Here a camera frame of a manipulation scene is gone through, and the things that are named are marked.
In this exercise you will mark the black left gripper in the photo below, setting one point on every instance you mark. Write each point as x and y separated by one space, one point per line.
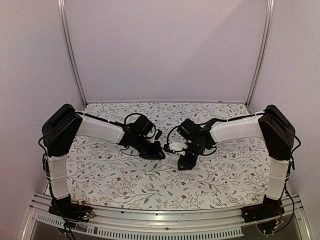
155 155

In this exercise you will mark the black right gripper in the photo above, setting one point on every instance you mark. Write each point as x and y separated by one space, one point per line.
186 162

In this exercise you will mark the white remote control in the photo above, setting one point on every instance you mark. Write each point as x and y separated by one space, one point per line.
171 160

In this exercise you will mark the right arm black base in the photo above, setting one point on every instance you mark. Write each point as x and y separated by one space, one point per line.
270 212

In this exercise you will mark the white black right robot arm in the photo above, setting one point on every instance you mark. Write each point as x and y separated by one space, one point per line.
276 131

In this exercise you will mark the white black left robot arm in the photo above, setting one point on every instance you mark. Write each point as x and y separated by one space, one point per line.
66 124

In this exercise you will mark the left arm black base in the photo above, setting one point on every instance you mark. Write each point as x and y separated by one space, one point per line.
71 211

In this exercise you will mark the floral patterned table mat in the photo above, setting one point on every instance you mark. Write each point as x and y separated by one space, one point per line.
233 173

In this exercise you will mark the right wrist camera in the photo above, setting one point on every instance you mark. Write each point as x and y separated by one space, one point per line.
174 147

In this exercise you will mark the aluminium front rail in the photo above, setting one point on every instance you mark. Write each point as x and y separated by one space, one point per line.
112 223

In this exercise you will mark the left aluminium frame post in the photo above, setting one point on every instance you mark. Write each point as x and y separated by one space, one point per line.
62 11

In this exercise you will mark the aluminium frame post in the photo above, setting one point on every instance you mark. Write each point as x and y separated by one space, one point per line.
62 11
270 4

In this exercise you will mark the right aluminium frame post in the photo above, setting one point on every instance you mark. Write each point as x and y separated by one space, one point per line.
270 4

